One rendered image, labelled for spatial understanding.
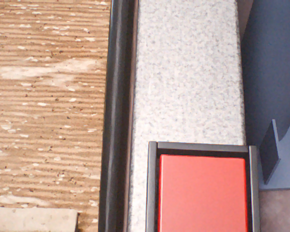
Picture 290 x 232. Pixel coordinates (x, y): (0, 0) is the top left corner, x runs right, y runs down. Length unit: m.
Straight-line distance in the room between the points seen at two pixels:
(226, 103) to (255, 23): 0.72
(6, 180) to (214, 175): 0.14
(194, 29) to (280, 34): 0.64
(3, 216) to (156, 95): 0.16
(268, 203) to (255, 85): 0.31
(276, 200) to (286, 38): 0.46
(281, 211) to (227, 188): 1.04
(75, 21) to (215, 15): 0.12
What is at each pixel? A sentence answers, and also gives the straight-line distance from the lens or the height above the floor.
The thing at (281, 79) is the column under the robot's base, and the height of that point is 0.31.
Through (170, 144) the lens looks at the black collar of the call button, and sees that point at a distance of 0.43.
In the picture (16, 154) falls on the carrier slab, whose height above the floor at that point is 0.94.
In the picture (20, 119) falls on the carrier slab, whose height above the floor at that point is 0.94.
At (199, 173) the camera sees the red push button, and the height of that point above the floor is 0.93.
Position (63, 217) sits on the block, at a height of 0.96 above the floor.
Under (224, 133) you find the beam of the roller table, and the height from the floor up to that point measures 0.91.
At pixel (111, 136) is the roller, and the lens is 0.45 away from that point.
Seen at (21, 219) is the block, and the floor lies 0.96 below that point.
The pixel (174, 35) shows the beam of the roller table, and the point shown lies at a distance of 0.50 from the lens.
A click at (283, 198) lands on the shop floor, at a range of 1.47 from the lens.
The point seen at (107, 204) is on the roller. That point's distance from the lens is 0.43.
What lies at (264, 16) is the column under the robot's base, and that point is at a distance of 1.15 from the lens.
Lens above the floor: 1.32
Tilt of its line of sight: 60 degrees down
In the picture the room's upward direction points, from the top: 5 degrees clockwise
